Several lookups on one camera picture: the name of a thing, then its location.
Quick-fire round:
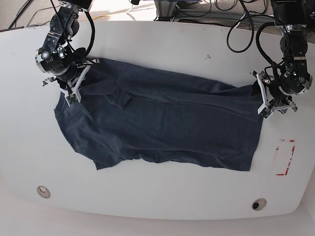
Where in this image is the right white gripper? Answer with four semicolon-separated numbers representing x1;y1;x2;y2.
42;59;100;103

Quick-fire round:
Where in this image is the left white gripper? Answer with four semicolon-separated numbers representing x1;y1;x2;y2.
251;70;298;119

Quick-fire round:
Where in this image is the dark blue t-shirt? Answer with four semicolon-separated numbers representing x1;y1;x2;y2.
55;59;263;172

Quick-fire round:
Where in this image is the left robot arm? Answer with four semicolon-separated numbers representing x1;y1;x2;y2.
251;0;315;118

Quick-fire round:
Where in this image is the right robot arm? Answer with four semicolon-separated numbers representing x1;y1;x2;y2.
35;0;99;106

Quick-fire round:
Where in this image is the red tape rectangle marking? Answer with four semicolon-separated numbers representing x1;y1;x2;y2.
274;139;296;176

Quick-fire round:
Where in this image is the right table grommet hole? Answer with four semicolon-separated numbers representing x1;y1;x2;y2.
252;198;267;211

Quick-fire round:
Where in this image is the table grommet hole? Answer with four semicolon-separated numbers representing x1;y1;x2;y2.
37;186;51;199
252;198;267;211

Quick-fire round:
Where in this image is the left table grommet hole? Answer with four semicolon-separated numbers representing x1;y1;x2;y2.
37;186;51;199

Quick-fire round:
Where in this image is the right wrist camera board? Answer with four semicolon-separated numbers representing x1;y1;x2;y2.
65;94;77;106

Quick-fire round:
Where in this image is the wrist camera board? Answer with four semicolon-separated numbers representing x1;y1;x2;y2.
260;109;271;119
65;94;77;106

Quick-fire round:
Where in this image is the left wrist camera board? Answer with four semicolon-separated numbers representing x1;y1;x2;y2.
260;109;271;119

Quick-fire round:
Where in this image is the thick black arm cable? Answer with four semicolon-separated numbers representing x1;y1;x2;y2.
226;0;279;64

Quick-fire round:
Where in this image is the aluminium frame rail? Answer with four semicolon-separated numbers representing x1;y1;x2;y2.
155;0;274;25

